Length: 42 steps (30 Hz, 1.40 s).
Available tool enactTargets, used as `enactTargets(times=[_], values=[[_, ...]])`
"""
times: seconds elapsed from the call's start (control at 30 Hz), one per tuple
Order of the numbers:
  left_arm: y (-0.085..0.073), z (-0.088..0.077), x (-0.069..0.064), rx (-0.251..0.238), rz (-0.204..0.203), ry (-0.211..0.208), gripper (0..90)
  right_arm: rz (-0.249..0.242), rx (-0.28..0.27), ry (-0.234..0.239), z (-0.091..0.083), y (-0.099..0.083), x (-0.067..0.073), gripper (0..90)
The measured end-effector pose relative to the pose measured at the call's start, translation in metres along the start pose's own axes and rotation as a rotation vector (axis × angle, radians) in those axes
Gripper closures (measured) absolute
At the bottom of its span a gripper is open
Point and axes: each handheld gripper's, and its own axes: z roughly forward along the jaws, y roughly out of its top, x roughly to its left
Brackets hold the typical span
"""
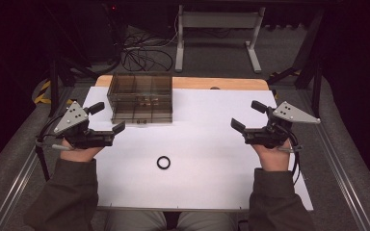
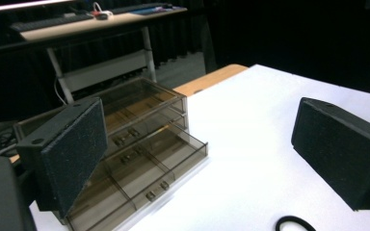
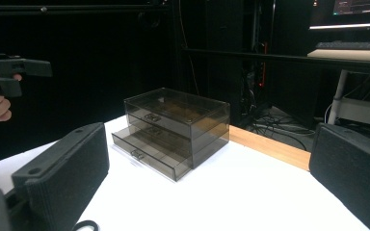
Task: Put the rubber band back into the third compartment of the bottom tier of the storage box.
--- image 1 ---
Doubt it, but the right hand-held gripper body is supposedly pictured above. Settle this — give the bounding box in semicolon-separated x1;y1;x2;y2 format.
243;100;322;150

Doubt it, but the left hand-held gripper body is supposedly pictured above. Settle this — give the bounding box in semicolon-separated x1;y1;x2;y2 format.
53;101;116;150

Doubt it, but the translucent brown drawer box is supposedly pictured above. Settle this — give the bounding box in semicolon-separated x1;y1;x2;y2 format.
106;72;174;125

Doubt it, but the black ring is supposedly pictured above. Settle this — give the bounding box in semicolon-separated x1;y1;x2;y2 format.
156;155;172;170

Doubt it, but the person's left hand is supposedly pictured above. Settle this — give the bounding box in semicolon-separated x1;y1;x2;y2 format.
59;138;106;164

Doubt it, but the person's right hand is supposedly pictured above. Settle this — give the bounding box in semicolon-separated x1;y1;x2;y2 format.
251;140;293;172

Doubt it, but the black metal stand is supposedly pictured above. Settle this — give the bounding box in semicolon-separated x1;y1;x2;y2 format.
267;8;326;119
46;6;100;118

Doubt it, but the yellow black hazard tape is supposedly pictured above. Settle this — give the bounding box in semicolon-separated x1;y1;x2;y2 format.
33;79;75;106

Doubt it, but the white sheet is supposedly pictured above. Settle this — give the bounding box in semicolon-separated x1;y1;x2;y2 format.
82;86;314;212

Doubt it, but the white metal stand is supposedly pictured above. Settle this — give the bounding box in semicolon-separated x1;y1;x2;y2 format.
174;4;267;74

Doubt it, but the person's left leg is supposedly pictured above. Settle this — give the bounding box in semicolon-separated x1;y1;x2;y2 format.
104;210;169;231

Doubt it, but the person's leg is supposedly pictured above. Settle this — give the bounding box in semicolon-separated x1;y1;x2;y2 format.
176;211;239;231
104;210;169;231

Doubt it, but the person's right leg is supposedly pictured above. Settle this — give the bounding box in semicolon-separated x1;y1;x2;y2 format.
176;211;239;231

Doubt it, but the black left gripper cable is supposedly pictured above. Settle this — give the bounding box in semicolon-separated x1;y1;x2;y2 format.
36;115;66;149

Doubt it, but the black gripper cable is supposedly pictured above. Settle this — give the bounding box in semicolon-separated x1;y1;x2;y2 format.
36;115;66;149
282;126;304;186

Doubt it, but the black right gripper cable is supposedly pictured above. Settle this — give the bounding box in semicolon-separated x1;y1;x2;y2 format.
282;126;304;186

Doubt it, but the tangle of floor cables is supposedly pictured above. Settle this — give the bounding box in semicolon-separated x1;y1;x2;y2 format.
120;13;179;73

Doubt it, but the aluminium rail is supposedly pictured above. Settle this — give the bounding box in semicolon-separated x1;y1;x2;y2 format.
0;145;42;231
314;123;370;231

